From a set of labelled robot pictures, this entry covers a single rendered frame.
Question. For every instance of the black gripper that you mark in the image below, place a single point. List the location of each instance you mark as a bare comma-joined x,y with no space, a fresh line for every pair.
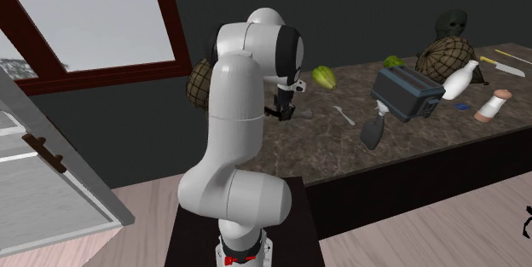
285,99

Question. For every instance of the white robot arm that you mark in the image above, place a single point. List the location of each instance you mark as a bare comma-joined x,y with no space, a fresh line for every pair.
235,104

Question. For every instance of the small grey object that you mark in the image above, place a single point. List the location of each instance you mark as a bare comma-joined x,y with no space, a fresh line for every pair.
306,113

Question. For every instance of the green ribbed fruit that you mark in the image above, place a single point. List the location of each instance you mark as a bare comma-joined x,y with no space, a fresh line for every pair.
324,77
392,61

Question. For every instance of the small brown netted ball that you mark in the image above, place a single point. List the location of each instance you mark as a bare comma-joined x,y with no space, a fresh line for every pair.
199,84

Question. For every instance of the dark robot stand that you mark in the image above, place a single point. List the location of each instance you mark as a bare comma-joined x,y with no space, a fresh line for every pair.
299,233

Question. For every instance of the dark blue toaster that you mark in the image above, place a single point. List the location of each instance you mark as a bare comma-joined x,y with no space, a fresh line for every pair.
405,91

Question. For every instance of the large brown netted sack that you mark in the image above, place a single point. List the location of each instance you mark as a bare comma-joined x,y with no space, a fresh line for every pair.
446,59

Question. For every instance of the small blue card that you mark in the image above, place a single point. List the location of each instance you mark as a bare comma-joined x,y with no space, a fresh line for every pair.
462,107

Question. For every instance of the white bottle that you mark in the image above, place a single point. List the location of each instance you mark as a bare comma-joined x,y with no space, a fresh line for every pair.
459,80

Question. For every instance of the dark green skull figure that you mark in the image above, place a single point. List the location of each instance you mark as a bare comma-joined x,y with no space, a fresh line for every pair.
451,23

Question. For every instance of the red-framed window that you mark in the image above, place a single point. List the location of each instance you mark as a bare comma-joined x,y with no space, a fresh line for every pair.
91,16

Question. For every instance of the white and brown pepper mill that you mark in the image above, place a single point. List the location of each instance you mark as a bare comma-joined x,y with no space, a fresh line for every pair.
492,106

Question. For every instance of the thin yellow stick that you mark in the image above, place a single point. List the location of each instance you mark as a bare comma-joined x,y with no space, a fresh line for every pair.
513,56

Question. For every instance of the black object on floor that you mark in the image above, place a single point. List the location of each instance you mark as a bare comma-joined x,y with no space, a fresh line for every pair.
528,221

